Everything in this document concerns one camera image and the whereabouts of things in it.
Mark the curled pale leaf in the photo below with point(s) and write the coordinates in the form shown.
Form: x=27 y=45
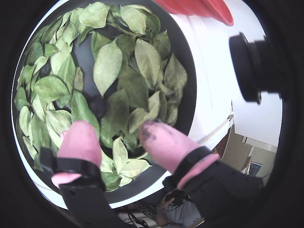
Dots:
x=143 y=114

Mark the beige cardboard box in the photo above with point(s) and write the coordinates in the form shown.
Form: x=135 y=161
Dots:
x=237 y=152

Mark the seated person in grey shirt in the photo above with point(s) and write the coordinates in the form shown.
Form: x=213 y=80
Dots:
x=178 y=212

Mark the red plastic bowl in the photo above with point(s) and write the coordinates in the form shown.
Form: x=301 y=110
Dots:
x=202 y=8

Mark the large pale pointed leaf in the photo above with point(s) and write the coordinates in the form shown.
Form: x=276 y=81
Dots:
x=108 y=66

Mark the pink padded gripper finger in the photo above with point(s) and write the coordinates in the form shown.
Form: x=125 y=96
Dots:
x=80 y=140
x=171 y=147

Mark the oval green leaf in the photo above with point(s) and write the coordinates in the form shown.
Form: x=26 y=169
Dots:
x=51 y=88

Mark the rounded pale green leaf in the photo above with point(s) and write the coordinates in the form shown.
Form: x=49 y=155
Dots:
x=93 y=14

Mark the large dark blueberry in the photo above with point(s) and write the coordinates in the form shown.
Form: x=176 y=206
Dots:
x=97 y=105

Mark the narrow brownish leaf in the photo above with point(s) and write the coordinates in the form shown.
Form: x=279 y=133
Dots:
x=78 y=79

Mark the broad dark green leaf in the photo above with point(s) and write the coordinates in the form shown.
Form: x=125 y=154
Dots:
x=134 y=89

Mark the long pale veined leaf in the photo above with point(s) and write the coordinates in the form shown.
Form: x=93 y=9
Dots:
x=147 y=61

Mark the black camera knob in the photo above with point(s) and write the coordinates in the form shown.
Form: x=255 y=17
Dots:
x=247 y=66

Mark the dark bowl with white rim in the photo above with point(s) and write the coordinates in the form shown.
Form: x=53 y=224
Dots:
x=86 y=61

